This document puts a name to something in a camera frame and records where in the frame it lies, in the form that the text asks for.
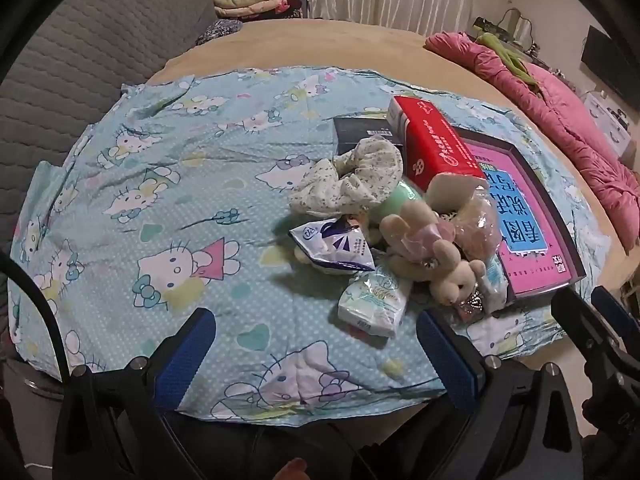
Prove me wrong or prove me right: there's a green sponge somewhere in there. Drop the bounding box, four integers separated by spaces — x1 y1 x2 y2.
369 179 422 224

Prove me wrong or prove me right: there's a black wall television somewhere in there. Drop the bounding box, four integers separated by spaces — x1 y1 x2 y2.
582 26 639 112

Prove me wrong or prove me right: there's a dark blue cosmetic box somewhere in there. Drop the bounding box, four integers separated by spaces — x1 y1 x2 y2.
333 117 405 155

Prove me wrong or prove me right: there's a black cable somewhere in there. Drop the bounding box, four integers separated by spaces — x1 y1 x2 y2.
0 251 72 386

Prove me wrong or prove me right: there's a green floral tissue pack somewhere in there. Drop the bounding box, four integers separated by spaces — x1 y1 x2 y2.
337 260 412 338

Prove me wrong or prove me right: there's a white drawer cabinet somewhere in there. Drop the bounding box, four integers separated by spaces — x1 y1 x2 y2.
582 92 637 168

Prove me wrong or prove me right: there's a red tissue box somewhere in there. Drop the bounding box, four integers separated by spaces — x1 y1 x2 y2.
387 96 488 212

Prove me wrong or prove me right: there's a floral white scrunchie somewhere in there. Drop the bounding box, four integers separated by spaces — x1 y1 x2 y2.
288 136 404 218

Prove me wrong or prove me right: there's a Hello Kitty blue bedsheet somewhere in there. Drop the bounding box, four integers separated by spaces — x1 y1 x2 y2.
10 67 610 427

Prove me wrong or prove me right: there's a green garment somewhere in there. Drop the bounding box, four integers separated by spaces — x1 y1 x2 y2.
476 32 539 92

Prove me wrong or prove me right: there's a purple tray box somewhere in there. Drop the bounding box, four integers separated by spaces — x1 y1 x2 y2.
451 127 587 306

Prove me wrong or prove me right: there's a grey quilted sofa cover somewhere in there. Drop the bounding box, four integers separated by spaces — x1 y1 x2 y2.
1 0 215 249

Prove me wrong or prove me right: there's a pink quilt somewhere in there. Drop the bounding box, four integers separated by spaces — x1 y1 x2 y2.
425 32 639 252

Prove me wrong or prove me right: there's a pink puff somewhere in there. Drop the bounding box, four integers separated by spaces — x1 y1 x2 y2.
452 186 502 263

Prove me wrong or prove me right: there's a beige plush bunny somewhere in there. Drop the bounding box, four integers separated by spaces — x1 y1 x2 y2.
378 200 486 307

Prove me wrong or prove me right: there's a white blue snack packet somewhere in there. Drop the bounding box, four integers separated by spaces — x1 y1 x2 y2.
288 217 375 274

